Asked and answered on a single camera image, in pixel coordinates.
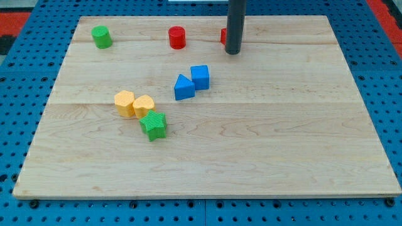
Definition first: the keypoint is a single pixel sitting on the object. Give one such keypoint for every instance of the green cylinder block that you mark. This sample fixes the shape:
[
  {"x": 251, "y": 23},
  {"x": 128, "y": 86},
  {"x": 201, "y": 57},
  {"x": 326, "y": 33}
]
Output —
[{"x": 101, "y": 37}]

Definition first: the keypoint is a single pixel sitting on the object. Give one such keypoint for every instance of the red block behind rod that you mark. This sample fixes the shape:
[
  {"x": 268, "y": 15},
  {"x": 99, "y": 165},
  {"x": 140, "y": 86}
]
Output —
[{"x": 223, "y": 34}]

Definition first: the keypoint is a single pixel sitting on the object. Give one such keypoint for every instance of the blue triangular prism block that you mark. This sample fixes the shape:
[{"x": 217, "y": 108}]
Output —
[{"x": 184, "y": 88}]

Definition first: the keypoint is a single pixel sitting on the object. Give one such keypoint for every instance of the light wooden board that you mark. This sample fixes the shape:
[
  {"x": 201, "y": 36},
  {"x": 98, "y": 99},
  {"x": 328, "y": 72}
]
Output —
[{"x": 282, "y": 119}]

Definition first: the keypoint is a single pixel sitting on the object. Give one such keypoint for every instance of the green star block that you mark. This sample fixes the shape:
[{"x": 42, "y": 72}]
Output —
[{"x": 154, "y": 125}]

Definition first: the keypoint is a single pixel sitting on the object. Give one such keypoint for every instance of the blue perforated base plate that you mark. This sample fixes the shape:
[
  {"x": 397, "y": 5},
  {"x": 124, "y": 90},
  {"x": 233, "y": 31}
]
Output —
[{"x": 31, "y": 66}]

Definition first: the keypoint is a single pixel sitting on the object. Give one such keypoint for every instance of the blue cube block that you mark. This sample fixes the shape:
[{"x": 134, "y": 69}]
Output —
[{"x": 200, "y": 77}]

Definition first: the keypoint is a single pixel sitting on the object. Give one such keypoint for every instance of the yellow hexagon block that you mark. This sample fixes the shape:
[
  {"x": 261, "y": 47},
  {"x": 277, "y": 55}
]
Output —
[{"x": 124, "y": 103}]

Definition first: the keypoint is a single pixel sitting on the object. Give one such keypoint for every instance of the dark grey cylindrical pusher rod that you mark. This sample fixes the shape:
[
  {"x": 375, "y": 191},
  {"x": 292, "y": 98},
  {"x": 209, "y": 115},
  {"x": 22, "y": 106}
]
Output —
[{"x": 236, "y": 12}]

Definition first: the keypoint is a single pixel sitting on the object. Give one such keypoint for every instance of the yellow heart block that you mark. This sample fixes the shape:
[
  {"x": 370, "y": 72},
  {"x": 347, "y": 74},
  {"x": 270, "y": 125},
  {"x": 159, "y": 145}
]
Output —
[{"x": 142, "y": 105}]

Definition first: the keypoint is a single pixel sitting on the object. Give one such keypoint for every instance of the red cylinder block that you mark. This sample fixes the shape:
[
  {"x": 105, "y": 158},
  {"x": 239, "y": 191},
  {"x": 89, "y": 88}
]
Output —
[{"x": 177, "y": 37}]

